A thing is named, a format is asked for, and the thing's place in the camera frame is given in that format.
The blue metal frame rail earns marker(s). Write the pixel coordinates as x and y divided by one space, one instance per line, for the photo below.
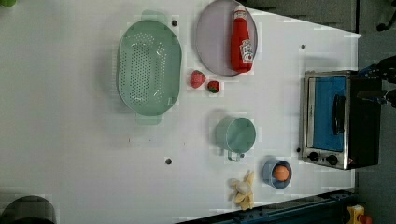
326 208

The green perforated colander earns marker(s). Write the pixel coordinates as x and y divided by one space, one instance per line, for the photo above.
149 65

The green metal mug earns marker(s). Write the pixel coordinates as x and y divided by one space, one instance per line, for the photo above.
236 136

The orange toy egg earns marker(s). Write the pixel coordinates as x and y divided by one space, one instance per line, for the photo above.
281 173

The pink toy strawberry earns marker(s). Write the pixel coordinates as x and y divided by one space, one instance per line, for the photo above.
197 79

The green object top corner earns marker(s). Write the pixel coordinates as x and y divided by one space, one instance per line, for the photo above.
8 3

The yellow orange toy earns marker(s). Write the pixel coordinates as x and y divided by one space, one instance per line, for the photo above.
358 216

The red toy strawberry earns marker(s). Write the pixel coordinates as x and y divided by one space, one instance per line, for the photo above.
213 86

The peeled toy banana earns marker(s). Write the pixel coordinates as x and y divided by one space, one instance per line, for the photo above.
242 191

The blue small cup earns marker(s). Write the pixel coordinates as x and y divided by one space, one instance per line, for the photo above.
267 173

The dark round object corner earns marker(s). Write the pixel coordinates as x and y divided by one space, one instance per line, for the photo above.
29 210

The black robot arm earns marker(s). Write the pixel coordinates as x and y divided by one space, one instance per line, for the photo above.
384 70

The grey round plate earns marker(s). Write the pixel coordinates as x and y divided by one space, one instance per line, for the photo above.
213 36

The red ketchup bottle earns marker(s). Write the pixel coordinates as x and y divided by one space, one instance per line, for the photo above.
241 48

